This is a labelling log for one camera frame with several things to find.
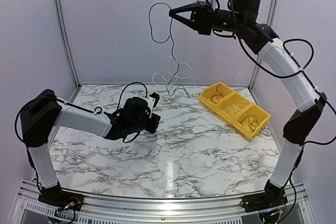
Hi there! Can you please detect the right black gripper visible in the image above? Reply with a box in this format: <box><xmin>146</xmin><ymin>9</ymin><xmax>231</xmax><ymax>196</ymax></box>
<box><xmin>170</xmin><ymin>1</ymin><xmax>246</xmax><ymax>35</ymax></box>

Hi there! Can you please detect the long red cable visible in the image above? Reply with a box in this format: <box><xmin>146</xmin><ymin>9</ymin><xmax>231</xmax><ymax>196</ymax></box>
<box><xmin>209</xmin><ymin>84</ymin><xmax>226</xmax><ymax>104</ymax></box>

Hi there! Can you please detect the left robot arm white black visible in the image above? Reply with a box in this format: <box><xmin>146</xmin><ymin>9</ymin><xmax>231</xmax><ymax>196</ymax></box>
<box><xmin>14</xmin><ymin>89</ymin><xmax>161</xmax><ymax>206</ymax></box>

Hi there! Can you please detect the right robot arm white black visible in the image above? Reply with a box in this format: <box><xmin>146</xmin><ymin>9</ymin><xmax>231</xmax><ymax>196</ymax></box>
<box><xmin>169</xmin><ymin>0</ymin><xmax>329</xmax><ymax>208</ymax></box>

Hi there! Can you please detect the yellow bin left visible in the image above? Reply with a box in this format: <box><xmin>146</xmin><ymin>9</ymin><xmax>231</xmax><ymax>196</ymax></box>
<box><xmin>198</xmin><ymin>82</ymin><xmax>236</xmax><ymax>112</ymax></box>

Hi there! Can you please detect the yellow bin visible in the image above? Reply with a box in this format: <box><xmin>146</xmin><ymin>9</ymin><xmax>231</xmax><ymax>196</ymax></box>
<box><xmin>215</xmin><ymin>93</ymin><xmax>252</xmax><ymax>125</ymax></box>
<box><xmin>233</xmin><ymin>103</ymin><xmax>270</xmax><ymax>140</ymax></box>
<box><xmin>198</xmin><ymin>82</ymin><xmax>236</xmax><ymax>112</ymax></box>

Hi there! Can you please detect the yellow bin middle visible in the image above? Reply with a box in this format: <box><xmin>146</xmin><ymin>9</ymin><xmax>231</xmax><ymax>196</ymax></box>
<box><xmin>215</xmin><ymin>93</ymin><xmax>252</xmax><ymax>125</ymax></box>

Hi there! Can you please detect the yellow bin right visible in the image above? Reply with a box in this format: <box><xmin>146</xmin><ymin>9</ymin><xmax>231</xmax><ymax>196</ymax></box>
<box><xmin>233</xmin><ymin>103</ymin><xmax>270</xmax><ymax>140</ymax></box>

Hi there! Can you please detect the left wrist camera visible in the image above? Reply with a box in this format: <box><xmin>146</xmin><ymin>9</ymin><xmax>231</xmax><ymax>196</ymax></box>
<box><xmin>146</xmin><ymin>92</ymin><xmax>160</xmax><ymax>109</ymax></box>

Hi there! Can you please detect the left aluminium frame post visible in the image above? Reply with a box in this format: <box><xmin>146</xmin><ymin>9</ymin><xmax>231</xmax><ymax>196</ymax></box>
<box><xmin>54</xmin><ymin>0</ymin><xmax>81</xmax><ymax>89</ymax></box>

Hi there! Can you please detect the aluminium frame post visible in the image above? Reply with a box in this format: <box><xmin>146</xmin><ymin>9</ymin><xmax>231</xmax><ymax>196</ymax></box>
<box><xmin>54</xmin><ymin>0</ymin><xmax>81</xmax><ymax>89</ymax></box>
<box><xmin>248</xmin><ymin>0</ymin><xmax>279</xmax><ymax>92</ymax></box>

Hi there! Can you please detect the right aluminium frame post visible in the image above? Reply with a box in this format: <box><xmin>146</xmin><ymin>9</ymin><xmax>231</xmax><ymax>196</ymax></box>
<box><xmin>248</xmin><ymin>0</ymin><xmax>279</xmax><ymax>92</ymax></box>

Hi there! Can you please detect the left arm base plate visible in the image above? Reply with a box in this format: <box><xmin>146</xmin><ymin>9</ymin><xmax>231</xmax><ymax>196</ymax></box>
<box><xmin>38</xmin><ymin>187</ymin><xmax>83</xmax><ymax>211</ymax></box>

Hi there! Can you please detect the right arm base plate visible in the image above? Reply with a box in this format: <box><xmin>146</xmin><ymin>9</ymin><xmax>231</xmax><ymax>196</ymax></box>
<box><xmin>239</xmin><ymin>193</ymin><xmax>288</xmax><ymax>212</ymax></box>

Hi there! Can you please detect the aluminium front rail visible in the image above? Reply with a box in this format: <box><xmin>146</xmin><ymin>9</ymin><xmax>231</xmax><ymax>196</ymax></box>
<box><xmin>10</xmin><ymin>179</ymin><xmax>316</xmax><ymax>224</ymax></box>

